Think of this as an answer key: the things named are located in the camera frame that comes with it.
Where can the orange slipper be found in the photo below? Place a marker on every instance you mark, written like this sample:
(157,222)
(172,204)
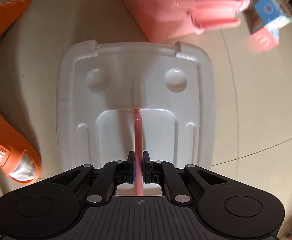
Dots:
(19,160)
(6,15)

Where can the pink plastic storage bin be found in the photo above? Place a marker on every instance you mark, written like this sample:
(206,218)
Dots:
(163,20)

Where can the pink dotted cube box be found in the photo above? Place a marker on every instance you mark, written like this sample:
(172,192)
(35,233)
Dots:
(264,39)

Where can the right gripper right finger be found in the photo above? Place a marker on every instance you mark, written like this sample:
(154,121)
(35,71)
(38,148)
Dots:
(165,174)

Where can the blue cube box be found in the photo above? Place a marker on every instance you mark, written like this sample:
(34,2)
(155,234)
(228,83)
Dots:
(273,17)

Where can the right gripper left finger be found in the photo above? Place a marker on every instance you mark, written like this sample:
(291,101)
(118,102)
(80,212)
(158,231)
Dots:
(106,179)

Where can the white lid with pink handle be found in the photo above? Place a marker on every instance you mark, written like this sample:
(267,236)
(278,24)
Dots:
(100,86)

